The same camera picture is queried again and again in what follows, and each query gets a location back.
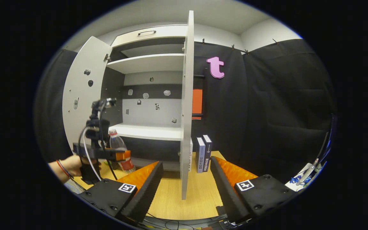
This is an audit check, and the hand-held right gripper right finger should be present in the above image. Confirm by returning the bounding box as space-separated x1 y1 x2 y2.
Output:
210 156 299 224

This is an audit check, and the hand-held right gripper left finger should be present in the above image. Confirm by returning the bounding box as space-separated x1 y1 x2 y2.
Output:
77 161 165 224

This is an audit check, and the clear red-label plastic bottle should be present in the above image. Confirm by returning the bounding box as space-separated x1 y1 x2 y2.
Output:
108 129 136 174

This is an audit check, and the white cabinet door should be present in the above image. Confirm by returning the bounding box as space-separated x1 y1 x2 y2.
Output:
62 36 112 154
180 10 195 201

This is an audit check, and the red wrist band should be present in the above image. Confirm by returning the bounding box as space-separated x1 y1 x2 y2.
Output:
56 159 73 179

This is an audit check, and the white cabinet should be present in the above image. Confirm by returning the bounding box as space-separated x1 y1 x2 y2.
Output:
100 24 192 173

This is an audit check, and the white and blue item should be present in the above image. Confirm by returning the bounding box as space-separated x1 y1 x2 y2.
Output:
285 158 326 192

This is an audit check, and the black backdrop cloth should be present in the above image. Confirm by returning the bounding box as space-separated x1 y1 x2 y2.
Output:
34 38 336 189

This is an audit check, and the white cabinet shelf board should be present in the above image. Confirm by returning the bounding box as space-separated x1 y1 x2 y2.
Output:
106 53 185 75

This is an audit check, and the white cabinet drawer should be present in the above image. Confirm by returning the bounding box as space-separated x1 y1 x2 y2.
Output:
111 25 188 48

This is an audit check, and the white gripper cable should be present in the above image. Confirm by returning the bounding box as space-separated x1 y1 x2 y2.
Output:
81 127 103 182

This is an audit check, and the black door handle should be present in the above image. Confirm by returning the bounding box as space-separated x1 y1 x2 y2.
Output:
193 74 207 120

